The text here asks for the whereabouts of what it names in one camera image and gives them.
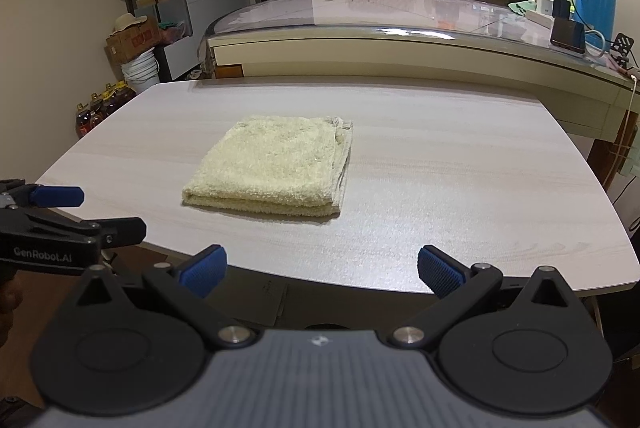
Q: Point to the black charger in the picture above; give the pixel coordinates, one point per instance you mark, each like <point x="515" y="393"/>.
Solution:
<point x="561" y="8"/>

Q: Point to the group of amber oil bottles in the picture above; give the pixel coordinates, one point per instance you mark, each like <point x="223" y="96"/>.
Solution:
<point x="107" y="106"/>

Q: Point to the cream terry towel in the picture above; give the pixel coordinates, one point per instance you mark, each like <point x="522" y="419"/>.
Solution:
<point x="270" y="163"/>

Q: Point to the black phone stand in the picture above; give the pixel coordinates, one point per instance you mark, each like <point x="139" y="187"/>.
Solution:
<point x="622" y="51"/>

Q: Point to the person's left hand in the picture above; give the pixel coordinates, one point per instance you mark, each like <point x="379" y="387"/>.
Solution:
<point x="9" y="313"/>

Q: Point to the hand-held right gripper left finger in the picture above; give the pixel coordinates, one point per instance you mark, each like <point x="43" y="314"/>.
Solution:
<point x="202" y="270"/>

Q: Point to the straw hat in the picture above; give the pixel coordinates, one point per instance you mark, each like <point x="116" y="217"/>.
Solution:
<point x="125" y="24"/>

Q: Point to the white plastic bucket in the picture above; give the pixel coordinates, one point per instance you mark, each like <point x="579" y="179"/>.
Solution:
<point x="142" y="76"/>

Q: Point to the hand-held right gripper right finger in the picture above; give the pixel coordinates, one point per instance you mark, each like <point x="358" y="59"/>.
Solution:
<point x="440" y="273"/>

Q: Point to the beige dining table glass top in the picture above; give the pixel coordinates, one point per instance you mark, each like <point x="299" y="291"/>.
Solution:
<point x="400" y="43"/>

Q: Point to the cardboard box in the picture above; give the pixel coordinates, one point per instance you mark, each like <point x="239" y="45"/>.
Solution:
<point x="132" y="42"/>

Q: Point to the red plastic bag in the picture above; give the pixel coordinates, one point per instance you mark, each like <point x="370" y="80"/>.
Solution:
<point x="172" y="36"/>

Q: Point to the white power strip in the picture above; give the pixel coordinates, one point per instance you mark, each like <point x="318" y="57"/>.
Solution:
<point x="539" y="19"/>

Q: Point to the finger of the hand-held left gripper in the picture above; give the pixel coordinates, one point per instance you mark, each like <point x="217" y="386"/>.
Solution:
<point x="57" y="196"/>
<point x="120" y="230"/>

